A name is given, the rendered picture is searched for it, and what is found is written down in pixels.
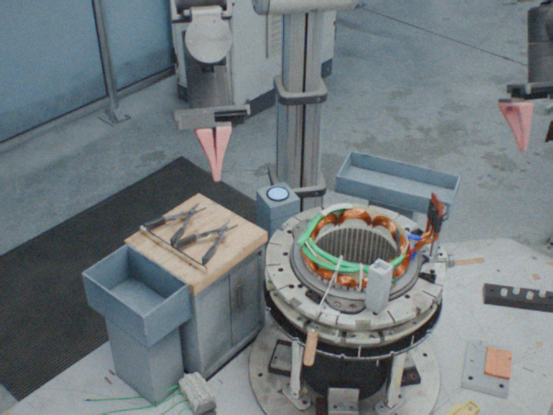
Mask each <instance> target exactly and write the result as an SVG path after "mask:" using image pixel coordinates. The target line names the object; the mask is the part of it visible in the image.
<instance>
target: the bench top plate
mask: <svg viewBox="0 0 553 415"><path fill-rule="evenodd" d="M440 246H443V247H444V250H446V253H447V255H448V254H453V256H454V258H455V260H461V259H477V258H482V257H483V258H484V260H485V262H484V263H474V264H464V265H454V268H448V269H447V273H446V277H444V278H445V282H444V284H443V292H442V295H443V300H442V302H443V307H442V311H441V316H440V318H439V322H438V323H437V325H436V328H435V330H434V331H433V333H428V334H429V336H428V337H427V338H426V340H427V341H428V342H429V344H430V346H432V348H433V349H434V353H435V355H436V357H437V360H438V363H439V371H440V381H441V388H439V395H438V399H437V402H436V405H435V406H434V410H433V412H432V413H431V414H430V415H445V414H446V413H447V412H448V411H449V410H451V409H452V408H453V407H454V405H455V404H456V403H459V404H460V405H461V406H463V405H464V404H465V403H466V401H468V400H469V399H470V400H473V399H474V400H473V401H474V402H475V403H477V405H478V406H480V407H481V408H480V411H479V413H478V414H477V415H547V414H548V412H549V409H550V406H551V403H552V401H553V314H552V313H545V312H537V310H525V309H517V308H510V307H503V306H496V305H483V291H482V288H483V285H484V283H491V284H498V285H505V286H513V287H516V286H517V287H526V288H527V289H534V290H544V291H553V289H552V288H553V286H552V285H553V284H552V283H553V266H550V265H546V262H552V263H553V259H550V258H548V257H546V256H545V255H543V254H539V252H537V251H535V250H534V249H530V248H528V247H527V246H525V245H522V244H519V243H518V242H516V240H513V239H510V238H507V237H498V238H493V239H484V240H466V241H459V243H451V244H442V245H439V247H440ZM539 265H540V266H539ZM524 270H525V271H526V272H524ZM533 273H534V274H538V275H539V278H540V279H539V280H534V279H533V275H532V274H533ZM544 275H545V277H544ZM436 333H437V334H436ZM468 339H473V340H477V341H482V342H484V343H492V344H495V345H500V346H504V347H506V348H511V349H513V351H512V353H513V355H512V361H511V364H512V366H511V376H510V378H509V395H508V398H506V399H503V398H500V397H496V396H492V395H488V394H482V393H481V392H478V391H475V390H471V389H465V388H461V381H462V370H464V364H465V358H466V352H467V342H468ZM536 341H538V342H542V347H536ZM253 343H254V342H253ZM253 343H252V344H251V345H249V346H248V347H247V348H246V349H244V350H243V351H242V352H241V353H240V354H239V355H238V356H237V357H236V358H235V359H234V360H233V361H231V362H230V363H229V364H228V365H227V366H225V367H224V368H223V369H222V370H221V371H219V372H218V373H217V374H216V375H215V376H214V377H212V378H211V379H210V380H209V381H208V382H207V386H208V388H209V389H210V391H211V392H212V393H213V394H214V395H215V396H216V406H217V408H216V411H217V414H216V415H267V414H266V412H265V411H264V409H263V408H261V406H260V405H259V403H258V400H257V399H256V397H255V394H254V392H253V388H252V385H251V381H249V354H250V353H251V350H252V347H253ZM529 348H531V349H529ZM536 348H538V349H536ZM542 349H543V351H542ZM535 353H536V354H535ZM523 356H524V358H523ZM532 358H533V359H532ZM540 366H541V367H540ZM544 375H545V376H544ZM469 393H470V395H471V397H472V399H471V397H470V395H469ZM137 396H141V395H140V394H138V393H137V392H136V391H135V390H133V389H132V388H131V386H128V385H127V384H126V383H125V382H123V381H122V380H121V379H119V378H118V377H117V376H116V373H115V369H114V360H113V356H112V351H111V346H110V342H109V341H108V342H107V343H104V344H103V345H102V346H100V347H98V348H97V349H96V350H95V351H94V352H92V353H90V354H89V355H87V356H86V357H84V358H82V359H81V360H80V361H78V363H76V364H75V365H73V366H70V367H69V368H67V369H66V370H65V371H64V372H63V373H61V374H60V375H58V376H56V377H55V378H53V379H52V380H50V381H49V382H47V384H46V385H44V386H42V387H41V388H38V389H37V390H36V391H34V392H33V394H30V395H29V396H27V397H26V398H24V399H22V401H19V402H18V403H16V405H14V406H13V407H12V408H9V409H8V410H7V411H5V412H9V415H96V414H101V413H107V412H112V411H117V410H124V409H125V408H140V407H146V406H151V404H150V403H149V402H147V401H146V400H145V398H135V399H125V397H137ZM83 399H122V400H98V401H86V400H83ZM184 399H186V398H185V397H184V396H183V395H182V394H180V395H176V396H174V397H173V398H171V399H170V400H169V401H167V402H164V403H162V404H160V405H159V406H157V407H154V406H153V407H149V408H140V409H136V410H132V411H123V412H116V413H107V414H103V415H160V414H162V413H163V412H165V410H167V409H169V408H171V407H172V406H174V405H175V404H176V403H179V402H181V401H184ZM5 412H4V413H2V415H3V414H5Z"/></svg>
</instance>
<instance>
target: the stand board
mask: <svg viewBox="0 0 553 415"><path fill-rule="evenodd" d="M196 203H200V204H198V206H197V207H196V208H195V209H196V210H200V209H202V208H207V209H205V210H203V211H201V212H199V213H197V214H195V215H193V224H192V225H190V224H189V225H188V227H186V229H185V232H184V235H183V236H182V237H181V239H182V238H184V237H186V236H190V235H192V234H195V235H197V234H202V233H204V232H208V231H210V230H214V229H217V228H220V227H221V226H223V225H224V224H226V223H227V222H228V221H229V220H231V222H230V223H229V224H228V227H231V226H233V225H236V224H239V225H238V226H236V227H235V228H233V229H231V230H230V231H228V232H226V233H225V234H224V236H226V245H222V244H221V243H220V244H219V246H218V248H217V250H216V253H215V254H214V255H213V258H211V259H210V260H209V262H207V264H206V265H205V266H207V272H208V274H205V273H203V272H202V271H200V270H198V269H197V268H196V267H194V266H193V265H192V264H190V263H188V262H186V261H184V260H183V259H181V258H180V257H178V255H177V254H174V253H172V252H170V251H169V250H167V249H166V248H165V247H163V246H161V245H158V244H157V242H155V241H154V240H153V239H151V238H149V237H147V236H145V235H143V234H142V233H141V232H140V231H139V232H137V233H136V234H134V235H132V236H131V237H129V238H128V239H126V240H124V245H126V244H130V245H131V246H132V247H134V248H135V249H137V250H140V251H141V252H142V253H144V254H145V255H146V256H147V257H148V258H151V259H153V260H154V261H156V262H157V263H158V264H160V265H161V266H164V267H165V268H166V269H167V270H169V271H170V272H172V273H173V274H175V275H177V276H178V277H180V278H182V279H183V280H184V281H185V282H187V283H189V285H190V292H191V294H192V295H194V296H196V295H197V293H198V292H200V291H201V290H203V289H204V288H205V287H207V286H208V285H210V284H211V283H212V282H214V281H215V280H216V279H217V278H218V277H220V276H221V275H222V274H224V273H226V272H228V271H229V270H230V269H231V268H232V267H233V266H235V265H236V264H237V263H239V262H240V261H242V260H243V259H244V258H246V257H247V255H248V254H251V253H252V252H254V251H255V250H256V249H257V248H258V247H260V246H261V245H264V244H265V242H266V241H267V232H266V231H265V230H264V229H262V228H260V227H258V226H256V225H254V224H253V223H251V222H248V221H246V220H244V219H243V218H242V217H241V216H239V215H236V214H235V213H233V212H231V211H229V210H228V209H226V208H223V207H222V206H220V204H218V203H216V202H214V201H211V200H210V199H208V198H206V197H204V196H202V195H201V194H197V195H195V196H194V197H192V198H190V199H189V200H188V201H185V202H184V203H181V204H180V206H178V207H177V208H176V209H173V210H172V211H170V212H168V213H166V214H165V215H164V216H165V217H167V216H171V215H174V214H178V213H180V212H181V211H183V212H186V211H189V210H190V209H191V208H193V207H194V206H195V204H196ZM183 223H184V221H182V220H181V218H180V219H178V220H176V221H168V222H166V224H165V225H163V226H158V227H157V228H155V229H152V230H151V232H152V233H154V234H155V235H157V236H159V237H160V238H161V239H164V240H166V241H167V242H169V244H170V238H171V236H172V235H173V234H175V233H176V232H177V231H178V229H179V228H180V227H181V226H182V225H183ZM215 241H216V240H215V239H214V236H213V235H211V236H208V237H207V238H206V239H205V238H201V239H198V240H197V241H196V242H193V244H191V245H188V246H185V247H183V248H181V249H180V250H181V251H183V252H184V253H185V254H188V255H190V257H191V258H193V259H195V260H197V261H198V262H200V263H202V257H203V255H204V254H205V253H206V252H207V251H208V250H209V248H210V247H211V246H212V245H214V244H215Z"/></svg>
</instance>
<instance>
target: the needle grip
mask: <svg viewBox="0 0 553 415"><path fill-rule="evenodd" d="M317 341H318V334H317V332H315V334H311V331H310V332H308V336H307V341H306V346H305V351H304V364H305V365H311V364H314V357H315V351H316V346H317Z"/></svg>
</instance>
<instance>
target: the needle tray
mask: <svg viewBox="0 0 553 415"><path fill-rule="evenodd" d="M461 178H462V176H461V175H458V174H454V173H449V172H446V171H441V170H435V168H429V167H426V166H419V165H415V164H410V163H406V162H402V161H395V160H391V159H388V158H383V157H379V156H376V155H371V154H368V153H364V152H357V151H352V150H350V151H349V153H348V154H347V157H346V159H345V160H344V162H343V164H342V166H341V169H340V170H339V171H338V172H337V173H336V175H335V185H334V192H336V194H343V195H346V196H350V197H354V198H361V199H365V200H369V202H368V207H369V206H372V207H377V208H383V209H386V210H389V211H392V212H395V213H398V216H399V217H400V216H401V215H403V216H404V217H407V219H409V220H410V221H413V222H415V223H416V224H417V219H418V213H421V214H425V215H427V212H428V207H429V202H430V200H431V192H432V193H433V192H435V196H436V194H438V196H437V197H438V200H441V198H442V200H441V204H444V205H443V206H445V207H446V208H447V211H446V212H447V216H446V220H447V221H448V220H449V216H450V213H451V211H452V209H453V204H454V201H455V198H456V196H458V191H459V187H460V183H461Z"/></svg>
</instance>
